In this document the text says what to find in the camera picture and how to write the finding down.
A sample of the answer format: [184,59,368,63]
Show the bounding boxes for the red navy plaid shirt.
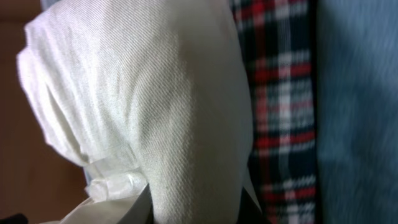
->
[230,0,317,223]

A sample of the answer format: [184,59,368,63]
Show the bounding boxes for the cream cloth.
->
[17,0,254,223]

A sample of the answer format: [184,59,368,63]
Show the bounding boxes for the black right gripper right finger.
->
[236,188,271,224]

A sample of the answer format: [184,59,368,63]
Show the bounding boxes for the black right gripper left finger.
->
[145,205,154,224]

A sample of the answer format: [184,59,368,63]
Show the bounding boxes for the blue denim jeans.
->
[317,0,397,223]

